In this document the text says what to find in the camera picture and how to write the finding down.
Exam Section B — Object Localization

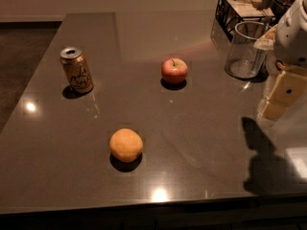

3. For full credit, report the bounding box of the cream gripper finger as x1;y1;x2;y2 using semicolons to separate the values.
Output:
260;66;307;121

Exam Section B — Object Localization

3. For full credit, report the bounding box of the orange LaCroix soda can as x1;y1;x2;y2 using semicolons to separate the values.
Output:
60;47;94;95

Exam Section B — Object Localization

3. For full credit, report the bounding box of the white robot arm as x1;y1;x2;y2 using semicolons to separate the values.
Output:
255;0;307;121

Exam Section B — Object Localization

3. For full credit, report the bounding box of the clear glass jar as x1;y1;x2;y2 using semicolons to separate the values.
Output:
224;21;269;80

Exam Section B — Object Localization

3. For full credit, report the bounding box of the red apple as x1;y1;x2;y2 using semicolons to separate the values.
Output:
161;57;188;84

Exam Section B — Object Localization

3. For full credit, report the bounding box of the orange fruit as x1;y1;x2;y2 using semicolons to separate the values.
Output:
109;128;143;163

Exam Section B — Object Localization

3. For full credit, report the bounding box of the black wire napkin basket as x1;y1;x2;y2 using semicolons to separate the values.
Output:
215;0;275;41

